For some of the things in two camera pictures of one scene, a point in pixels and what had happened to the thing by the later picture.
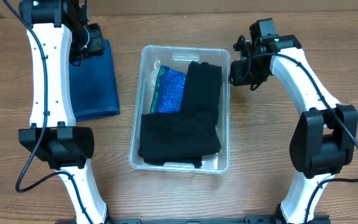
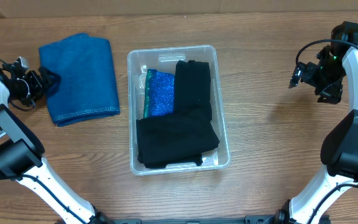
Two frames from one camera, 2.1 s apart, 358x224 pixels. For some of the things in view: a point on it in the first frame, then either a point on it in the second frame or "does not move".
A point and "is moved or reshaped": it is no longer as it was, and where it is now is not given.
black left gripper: [97, 47] → [37, 84]
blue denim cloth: [93, 86] does not move
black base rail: [317, 219] does not move
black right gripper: [238, 79] → [333, 92]
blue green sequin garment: [169, 91] is moved or reshaped
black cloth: [202, 86] is moved or reshaped
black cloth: [178, 137] is moved or reshaped
